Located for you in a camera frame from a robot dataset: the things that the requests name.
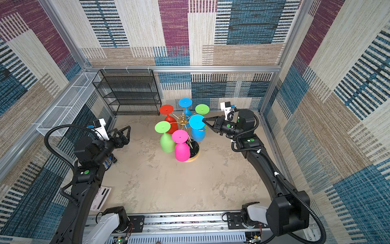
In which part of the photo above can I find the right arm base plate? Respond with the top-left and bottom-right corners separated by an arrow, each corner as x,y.
222,211 -> 268,229

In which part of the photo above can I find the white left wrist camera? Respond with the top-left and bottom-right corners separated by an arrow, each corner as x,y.
87,118 -> 109,141

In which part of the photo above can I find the red wine glass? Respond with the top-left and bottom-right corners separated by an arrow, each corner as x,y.
159,104 -> 178,135

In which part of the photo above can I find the green wine glass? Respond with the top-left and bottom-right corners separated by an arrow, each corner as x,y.
155,121 -> 176,153
195,104 -> 210,115

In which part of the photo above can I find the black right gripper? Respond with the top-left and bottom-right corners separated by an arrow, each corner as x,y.
202,115 -> 242,137

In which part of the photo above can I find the black mesh shelf rack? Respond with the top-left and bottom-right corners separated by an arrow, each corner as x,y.
92,69 -> 161,116

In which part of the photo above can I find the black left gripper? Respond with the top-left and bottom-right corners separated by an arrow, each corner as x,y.
94,126 -> 129,166

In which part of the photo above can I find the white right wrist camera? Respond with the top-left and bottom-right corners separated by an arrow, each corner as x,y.
220,102 -> 237,121

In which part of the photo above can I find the aluminium front rail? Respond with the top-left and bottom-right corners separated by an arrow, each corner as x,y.
51,210 -> 314,244

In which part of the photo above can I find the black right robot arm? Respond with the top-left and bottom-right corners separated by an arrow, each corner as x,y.
202,109 -> 327,244

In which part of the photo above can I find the gold wine glass rack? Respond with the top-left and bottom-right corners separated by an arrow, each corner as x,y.
172,113 -> 200,162

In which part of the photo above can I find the pink wine glass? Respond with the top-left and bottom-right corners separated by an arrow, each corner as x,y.
172,130 -> 191,162

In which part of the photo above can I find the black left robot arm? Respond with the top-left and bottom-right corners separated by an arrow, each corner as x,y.
44,124 -> 131,244

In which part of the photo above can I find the pink white calculator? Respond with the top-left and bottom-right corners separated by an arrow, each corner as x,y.
90,186 -> 112,212

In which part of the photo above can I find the blue wine glass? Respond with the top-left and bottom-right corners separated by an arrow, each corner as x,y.
178,98 -> 193,120
189,114 -> 206,142

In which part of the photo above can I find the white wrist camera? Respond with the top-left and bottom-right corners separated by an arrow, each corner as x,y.
87,118 -> 109,141
220,102 -> 237,121

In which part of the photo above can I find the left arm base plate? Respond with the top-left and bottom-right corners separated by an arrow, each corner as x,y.
124,215 -> 145,234

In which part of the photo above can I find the blue stapler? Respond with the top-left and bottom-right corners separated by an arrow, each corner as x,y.
104,154 -> 117,171

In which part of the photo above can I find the white wire mesh basket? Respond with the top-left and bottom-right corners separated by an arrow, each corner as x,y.
37,72 -> 95,136

